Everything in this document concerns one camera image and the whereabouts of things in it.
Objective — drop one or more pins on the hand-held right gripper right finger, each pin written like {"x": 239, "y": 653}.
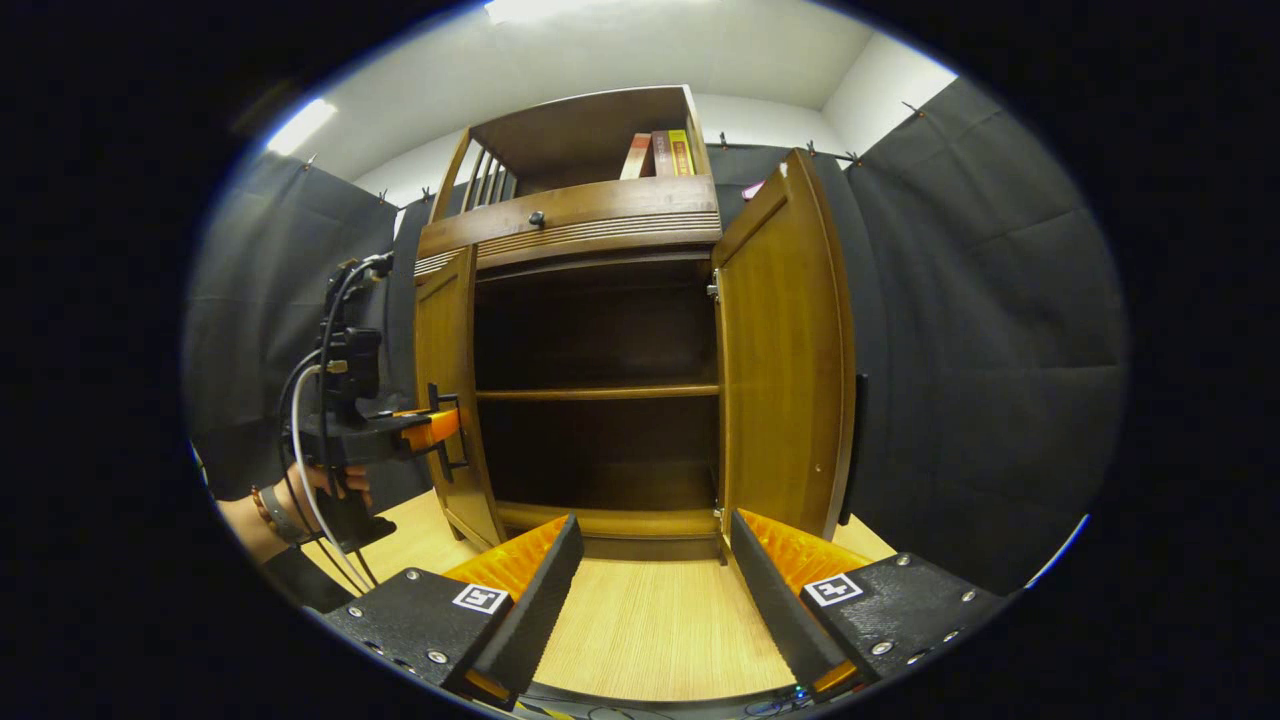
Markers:
{"x": 785, "y": 610}

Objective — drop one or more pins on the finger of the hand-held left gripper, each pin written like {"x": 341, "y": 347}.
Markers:
{"x": 435, "y": 428}

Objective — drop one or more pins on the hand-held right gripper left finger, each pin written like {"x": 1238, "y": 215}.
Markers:
{"x": 530, "y": 620}

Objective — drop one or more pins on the wooden cabinet door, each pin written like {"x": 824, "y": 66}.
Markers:
{"x": 785, "y": 360}
{"x": 445, "y": 330}

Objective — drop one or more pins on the wooden double-door shoe cabinet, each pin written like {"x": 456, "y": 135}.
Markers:
{"x": 590, "y": 130}

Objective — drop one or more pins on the wooden cabinet drawer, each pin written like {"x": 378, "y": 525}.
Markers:
{"x": 600, "y": 205}

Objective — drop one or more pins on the wooden inner shelf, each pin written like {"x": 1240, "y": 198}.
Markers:
{"x": 600, "y": 393}

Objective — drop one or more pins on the small ceiling light panel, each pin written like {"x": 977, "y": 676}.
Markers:
{"x": 300, "y": 126}

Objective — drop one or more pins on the black backdrop cloth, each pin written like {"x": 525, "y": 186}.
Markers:
{"x": 990, "y": 350}

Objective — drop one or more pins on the dark brown book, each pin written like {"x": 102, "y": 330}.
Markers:
{"x": 662, "y": 154}

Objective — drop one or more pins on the yellow book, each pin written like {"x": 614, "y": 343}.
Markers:
{"x": 681, "y": 152}

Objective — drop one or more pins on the large ceiling light panel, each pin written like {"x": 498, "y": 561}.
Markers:
{"x": 560, "y": 10}

